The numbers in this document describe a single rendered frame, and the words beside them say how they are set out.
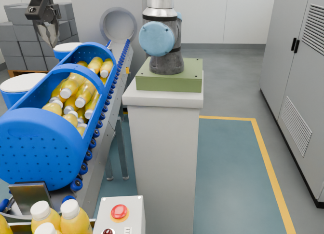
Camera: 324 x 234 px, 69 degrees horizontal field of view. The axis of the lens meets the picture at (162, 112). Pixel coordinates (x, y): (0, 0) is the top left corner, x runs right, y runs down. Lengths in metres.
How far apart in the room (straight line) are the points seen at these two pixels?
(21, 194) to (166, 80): 0.61
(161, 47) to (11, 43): 4.30
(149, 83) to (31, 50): 3.95
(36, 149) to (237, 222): 1.53
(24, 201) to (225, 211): 1.48
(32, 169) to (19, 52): 4.18
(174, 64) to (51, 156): 0.55
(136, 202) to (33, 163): 0.37
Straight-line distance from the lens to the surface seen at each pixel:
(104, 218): 0.58
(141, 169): 1.17
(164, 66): 0.96
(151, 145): 1.06
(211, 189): 2.12
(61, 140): 0.74
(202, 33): 5.84
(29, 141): 0.78
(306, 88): 2.32
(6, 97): 1.59
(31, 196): 0.83
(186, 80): 0.94
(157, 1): 0.80
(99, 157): 1.07
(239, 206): 2.05
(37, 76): 1.68
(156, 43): 0.80
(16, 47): 4.94
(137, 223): 0.56
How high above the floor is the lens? 1.56
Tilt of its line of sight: 30 degrees down
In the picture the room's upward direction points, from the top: 2 degrees counter-clockwise
